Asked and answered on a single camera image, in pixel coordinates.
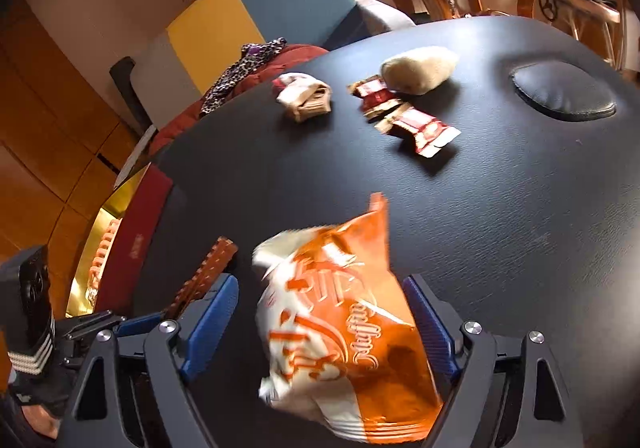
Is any red gold gift box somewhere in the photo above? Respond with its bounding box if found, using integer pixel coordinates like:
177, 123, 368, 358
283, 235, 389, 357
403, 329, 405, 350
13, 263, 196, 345
65, 163, 172, 317

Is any red quilted jacket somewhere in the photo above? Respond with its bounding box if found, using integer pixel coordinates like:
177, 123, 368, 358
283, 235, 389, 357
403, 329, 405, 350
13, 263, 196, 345
149, 44, 328, 156

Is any red snack packet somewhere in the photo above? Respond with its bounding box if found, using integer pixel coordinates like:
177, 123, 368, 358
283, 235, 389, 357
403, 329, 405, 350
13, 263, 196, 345
347, 75, 402, 120
374, 103, 461, 159

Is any person left hand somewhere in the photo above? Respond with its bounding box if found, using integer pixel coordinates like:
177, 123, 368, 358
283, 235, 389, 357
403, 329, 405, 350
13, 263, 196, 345
20, 405, 61, 439

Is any leopard print cloth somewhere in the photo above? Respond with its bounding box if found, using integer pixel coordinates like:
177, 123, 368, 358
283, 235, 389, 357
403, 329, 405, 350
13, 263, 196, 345
198, 38, 288, 118

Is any beige red sock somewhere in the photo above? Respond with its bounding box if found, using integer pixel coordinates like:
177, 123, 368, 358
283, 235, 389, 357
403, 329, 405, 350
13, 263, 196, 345
271, 72, 332, 122

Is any orange plastic rack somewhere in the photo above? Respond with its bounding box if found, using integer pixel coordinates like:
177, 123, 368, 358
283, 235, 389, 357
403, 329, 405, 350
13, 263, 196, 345
86, 219, 122, 307

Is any wooden chair with cloth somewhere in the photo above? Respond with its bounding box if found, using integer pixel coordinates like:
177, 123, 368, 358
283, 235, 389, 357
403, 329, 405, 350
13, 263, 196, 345
538, 0, 626, 70

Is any blue yellow grey armchair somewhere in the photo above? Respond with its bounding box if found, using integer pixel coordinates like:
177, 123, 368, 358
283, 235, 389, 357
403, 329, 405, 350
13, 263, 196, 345
110, 0, 413, 129

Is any orange white chip bag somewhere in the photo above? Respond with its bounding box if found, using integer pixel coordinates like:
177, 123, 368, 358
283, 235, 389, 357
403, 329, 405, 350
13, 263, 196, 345
252, 193, 442, 445

